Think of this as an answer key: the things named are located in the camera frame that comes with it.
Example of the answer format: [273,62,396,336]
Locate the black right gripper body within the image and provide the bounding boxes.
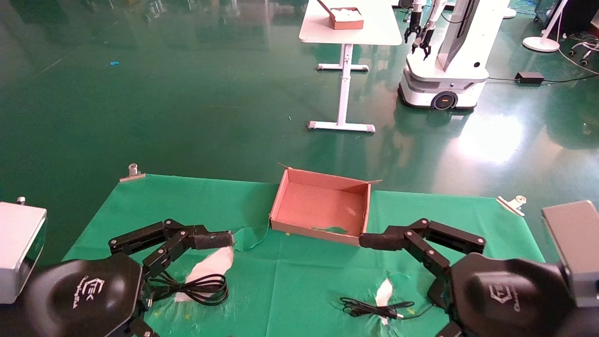
[428,253,578,337]

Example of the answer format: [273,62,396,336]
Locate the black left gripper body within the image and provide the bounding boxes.
[22,253,157,337]

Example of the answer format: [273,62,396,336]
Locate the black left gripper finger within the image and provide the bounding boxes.
[143,232,234,278]
[109,219,234,256]

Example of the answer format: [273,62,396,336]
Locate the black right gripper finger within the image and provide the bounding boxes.
[359,219,486,254]
[360,232,451,281]

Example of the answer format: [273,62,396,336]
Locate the black power cable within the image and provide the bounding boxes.
[147,273,230,307]

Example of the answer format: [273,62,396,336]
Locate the thin black cable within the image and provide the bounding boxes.
[340,297,435,322]

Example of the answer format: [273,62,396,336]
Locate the open brown cardboard box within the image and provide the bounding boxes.
[269,163,382,247]

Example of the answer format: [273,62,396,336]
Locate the small cardboard box with paper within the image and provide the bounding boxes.
[317,0,365,30]

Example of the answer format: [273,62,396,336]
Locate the metal binder clip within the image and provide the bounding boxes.
[119,163,146,183]
[497,195,527,217]

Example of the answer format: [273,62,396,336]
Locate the green table cloth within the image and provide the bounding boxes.
[63,174,547,337]

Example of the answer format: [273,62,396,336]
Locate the black power adapter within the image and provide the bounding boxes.
[515,71,545,85]

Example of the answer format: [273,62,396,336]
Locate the white wheeled background robot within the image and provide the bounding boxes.
[398,0,511,111]

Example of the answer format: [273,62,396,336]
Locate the background robot black gripper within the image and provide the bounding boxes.
[418,24,434,61]
[405,16,422,44]

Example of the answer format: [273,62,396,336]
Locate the white floor stand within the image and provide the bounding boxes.
[522,0,570,53]

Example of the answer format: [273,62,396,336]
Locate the wheeled chair base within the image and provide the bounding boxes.
[568,32,599,66]

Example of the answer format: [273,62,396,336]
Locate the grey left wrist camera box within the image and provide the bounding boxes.
[0,197,48,305]

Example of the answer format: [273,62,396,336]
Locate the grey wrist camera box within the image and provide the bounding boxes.
[0,197,48,305]
[542,200,599,307]

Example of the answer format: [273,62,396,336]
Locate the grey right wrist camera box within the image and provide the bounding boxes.
[542,200,599,307]

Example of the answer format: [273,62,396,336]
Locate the black adapter floor cable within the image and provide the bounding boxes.
[487,73,599,86]

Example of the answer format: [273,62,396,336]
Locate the white pedestal table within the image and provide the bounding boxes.
[299,0,403,133]

